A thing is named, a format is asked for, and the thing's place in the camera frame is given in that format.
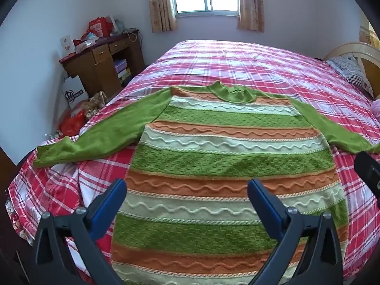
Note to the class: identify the beige patterned curtain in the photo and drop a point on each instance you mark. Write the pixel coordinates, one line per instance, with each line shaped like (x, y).
(252, 6)
(160, 6)

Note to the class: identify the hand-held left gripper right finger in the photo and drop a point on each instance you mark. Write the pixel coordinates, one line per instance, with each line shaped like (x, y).
(263, 203)

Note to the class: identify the green orange striped knit sweater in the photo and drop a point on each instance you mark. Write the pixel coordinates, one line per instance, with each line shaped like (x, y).
(222, 160)

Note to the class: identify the white paper bag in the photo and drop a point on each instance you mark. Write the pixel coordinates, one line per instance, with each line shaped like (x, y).
(74, 92)

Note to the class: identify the bed with red plaid sheet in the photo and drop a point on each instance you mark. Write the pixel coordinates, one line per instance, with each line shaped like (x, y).
(237, 62)

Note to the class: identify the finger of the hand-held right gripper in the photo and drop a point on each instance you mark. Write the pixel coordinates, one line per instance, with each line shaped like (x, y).
(368, 172)

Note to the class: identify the white printed box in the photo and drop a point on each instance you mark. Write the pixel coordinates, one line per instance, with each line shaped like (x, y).
(66, 44)

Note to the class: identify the pink cloth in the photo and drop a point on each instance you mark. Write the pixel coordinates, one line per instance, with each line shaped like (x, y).
(376, 107)

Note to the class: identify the brown wooden desk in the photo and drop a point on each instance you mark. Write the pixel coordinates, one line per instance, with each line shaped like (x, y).
(101, 65)

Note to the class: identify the striped pillow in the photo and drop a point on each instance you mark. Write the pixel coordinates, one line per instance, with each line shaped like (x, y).
(351, 69)

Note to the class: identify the red gift box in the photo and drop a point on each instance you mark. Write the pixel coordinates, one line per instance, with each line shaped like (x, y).
(99, 27)

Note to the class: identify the dark wooden cabinet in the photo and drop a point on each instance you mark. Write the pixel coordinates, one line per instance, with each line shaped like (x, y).
(7, 213)

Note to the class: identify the red plastic bag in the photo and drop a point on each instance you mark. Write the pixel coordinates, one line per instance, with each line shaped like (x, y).
(72, 123)

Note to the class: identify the purple box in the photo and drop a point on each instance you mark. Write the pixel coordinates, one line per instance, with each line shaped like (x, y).
(120, 65)

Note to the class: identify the brown patterned bag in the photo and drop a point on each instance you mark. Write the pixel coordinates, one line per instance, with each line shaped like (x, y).
(96, 102)

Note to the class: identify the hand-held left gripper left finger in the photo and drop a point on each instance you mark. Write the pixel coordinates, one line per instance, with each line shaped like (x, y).
(109, 203)

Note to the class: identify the light wooden headboard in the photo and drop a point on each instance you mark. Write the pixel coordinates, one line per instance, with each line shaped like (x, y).
(350, 49)

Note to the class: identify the flat red box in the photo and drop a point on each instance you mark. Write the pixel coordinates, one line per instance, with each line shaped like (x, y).
(67, 57)

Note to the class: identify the yellow box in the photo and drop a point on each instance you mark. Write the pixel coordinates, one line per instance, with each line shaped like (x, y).
(125, 74)

